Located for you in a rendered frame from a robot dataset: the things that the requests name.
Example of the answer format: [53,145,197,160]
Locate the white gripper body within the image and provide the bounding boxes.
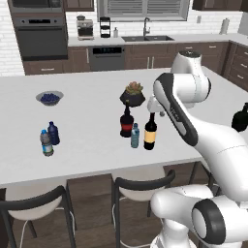
[146,96,166,116]

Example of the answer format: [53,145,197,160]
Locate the potted succulent in black pot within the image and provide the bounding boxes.
[119,80,146,108]

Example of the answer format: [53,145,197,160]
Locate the dark glass bottle yellow label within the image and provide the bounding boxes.
[142,111,159,151]

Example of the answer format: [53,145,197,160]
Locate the dark bottle with red label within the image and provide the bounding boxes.
[119,100,135,139]

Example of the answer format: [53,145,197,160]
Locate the small clear blue plastic bottle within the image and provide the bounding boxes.
[130,122,141,149]

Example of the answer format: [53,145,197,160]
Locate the brown lower cupboards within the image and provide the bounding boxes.
[222,41,248,92]
[22,46,90,77]
[123,41,233,76]

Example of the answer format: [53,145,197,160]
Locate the dark grey dishwasher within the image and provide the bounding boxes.
[87,45,127,73]

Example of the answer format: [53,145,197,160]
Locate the dark sink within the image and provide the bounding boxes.
[120,34,175,43]

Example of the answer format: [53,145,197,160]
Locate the grey sink tap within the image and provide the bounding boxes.
[142,16,152,38]

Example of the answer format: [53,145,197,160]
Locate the black and white chair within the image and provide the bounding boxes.
[0,185,78,248]
[110,168,177,248]
[188,160,222,198]

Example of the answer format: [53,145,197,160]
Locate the round dark glass bottle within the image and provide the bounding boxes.
[231,102,248,133]

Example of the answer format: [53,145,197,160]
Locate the window with grey blinds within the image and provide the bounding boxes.
[96,0,191,22]

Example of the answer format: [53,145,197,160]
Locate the silver coffee machine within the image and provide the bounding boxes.
[76,14,96,42]

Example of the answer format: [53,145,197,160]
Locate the dark blue plastic bottle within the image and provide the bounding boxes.
[46,120,61,146]

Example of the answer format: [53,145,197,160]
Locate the grey bowl of blueberries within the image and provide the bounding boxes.
[35,90,65,108]

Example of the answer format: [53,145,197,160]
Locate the white paper towel roll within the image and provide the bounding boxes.
[219,17,231,36]

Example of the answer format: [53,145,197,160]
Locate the clear plastic bottle blue label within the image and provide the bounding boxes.
[39,129,55,158]

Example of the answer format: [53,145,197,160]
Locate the brown upper cupboard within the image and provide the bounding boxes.
[192,0,248,14]
[62,0,96,13]

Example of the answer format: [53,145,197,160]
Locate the dark grey microwave oven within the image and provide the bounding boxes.
[7,0,66,15]

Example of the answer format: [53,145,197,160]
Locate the black wire stand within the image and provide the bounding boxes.
[99,15,112,40]

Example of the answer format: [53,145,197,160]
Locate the dark grey wall oven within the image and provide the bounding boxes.
[10,13,69,62]

